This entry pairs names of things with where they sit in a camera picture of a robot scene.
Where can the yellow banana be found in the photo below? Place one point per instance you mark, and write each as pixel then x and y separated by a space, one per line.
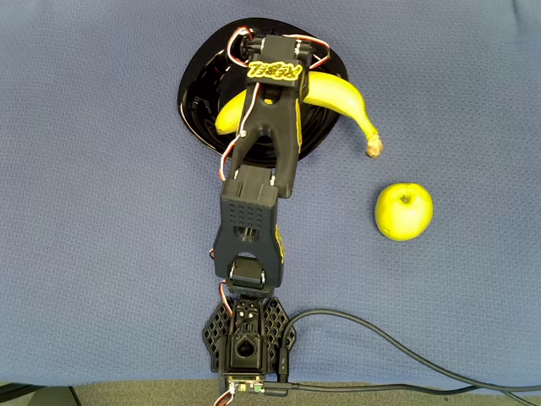
pixel 338 95

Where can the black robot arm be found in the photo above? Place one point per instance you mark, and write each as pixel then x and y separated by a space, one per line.
pixel 249 211

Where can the glossy black plate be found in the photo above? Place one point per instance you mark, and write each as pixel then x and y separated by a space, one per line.
pixel 203 84

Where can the green apple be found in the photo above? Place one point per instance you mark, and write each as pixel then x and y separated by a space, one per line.
pixel 403 211

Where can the blue-grey woven table cloth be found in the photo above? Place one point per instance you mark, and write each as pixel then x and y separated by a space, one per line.
pixel 84 127

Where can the green controller board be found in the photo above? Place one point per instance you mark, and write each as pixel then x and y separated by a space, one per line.
pixel 245 387

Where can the black camera stand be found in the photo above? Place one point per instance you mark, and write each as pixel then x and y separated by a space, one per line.
pixel 17 391

